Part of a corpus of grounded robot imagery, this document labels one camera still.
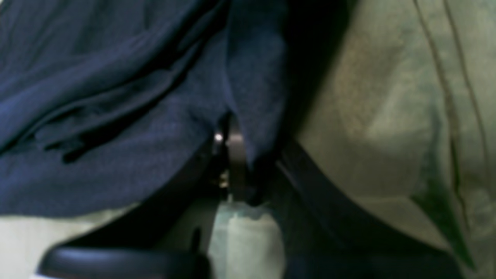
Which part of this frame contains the green table cloth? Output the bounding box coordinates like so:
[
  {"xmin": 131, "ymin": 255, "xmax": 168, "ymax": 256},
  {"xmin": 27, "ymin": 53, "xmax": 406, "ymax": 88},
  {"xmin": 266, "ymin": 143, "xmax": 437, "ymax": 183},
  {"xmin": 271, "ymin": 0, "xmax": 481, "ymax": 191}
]
[{"xmin": 1, "ymin": 0, "xmax": 495, "ymax": 279}]

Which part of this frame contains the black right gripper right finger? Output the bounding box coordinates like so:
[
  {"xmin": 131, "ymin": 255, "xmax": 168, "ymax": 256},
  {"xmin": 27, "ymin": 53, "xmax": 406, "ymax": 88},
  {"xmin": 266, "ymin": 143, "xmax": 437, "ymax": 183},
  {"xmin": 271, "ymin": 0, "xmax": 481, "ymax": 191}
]
[{"xmin": 231, "ymin": 134, "xmax": 463, "ymax": 279}]

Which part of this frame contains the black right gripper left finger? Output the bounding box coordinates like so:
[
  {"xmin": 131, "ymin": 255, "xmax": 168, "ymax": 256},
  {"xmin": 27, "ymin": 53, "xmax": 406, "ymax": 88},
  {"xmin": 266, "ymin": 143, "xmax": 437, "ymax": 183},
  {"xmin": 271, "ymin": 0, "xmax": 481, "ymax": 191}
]
[{"xmin": 37, "ymin": 116, "xmax": 232, "ymax": 279}]

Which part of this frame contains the dark navy T-shirt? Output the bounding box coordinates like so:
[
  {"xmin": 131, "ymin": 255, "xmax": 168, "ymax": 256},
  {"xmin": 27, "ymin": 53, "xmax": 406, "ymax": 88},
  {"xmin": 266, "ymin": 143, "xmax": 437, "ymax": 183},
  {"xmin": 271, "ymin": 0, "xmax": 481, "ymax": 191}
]
[{"xmin": 1, "ymin": 0, "xmax": 289, "ymax": 217}]

